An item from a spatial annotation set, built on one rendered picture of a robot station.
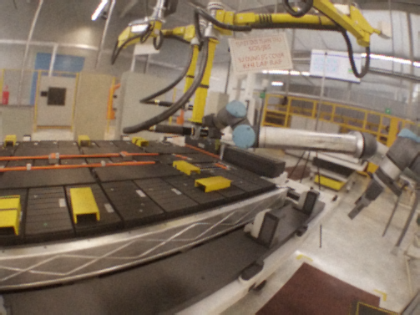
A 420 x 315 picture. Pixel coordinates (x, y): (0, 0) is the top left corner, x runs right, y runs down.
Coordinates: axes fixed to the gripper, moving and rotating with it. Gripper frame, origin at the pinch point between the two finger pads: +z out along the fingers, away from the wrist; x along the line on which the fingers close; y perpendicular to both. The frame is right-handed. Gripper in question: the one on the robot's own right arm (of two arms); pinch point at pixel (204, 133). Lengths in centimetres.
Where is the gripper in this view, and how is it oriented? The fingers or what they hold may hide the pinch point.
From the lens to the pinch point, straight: 119.4
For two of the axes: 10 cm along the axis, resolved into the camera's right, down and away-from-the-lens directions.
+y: 8.7, 0.4, 4.8
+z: -4.8, 2.5, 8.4
